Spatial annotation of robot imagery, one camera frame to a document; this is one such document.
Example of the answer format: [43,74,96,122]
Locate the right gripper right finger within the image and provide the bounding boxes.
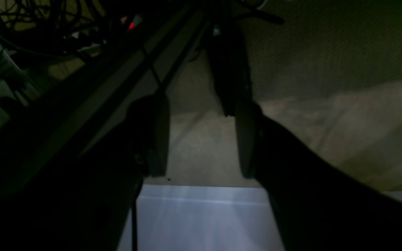
[235,101,402,251]

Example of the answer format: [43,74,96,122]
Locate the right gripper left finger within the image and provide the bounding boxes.
[0,93,170,251]

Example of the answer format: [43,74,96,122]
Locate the power strip with red switch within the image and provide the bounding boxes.
[64,14,143,54]

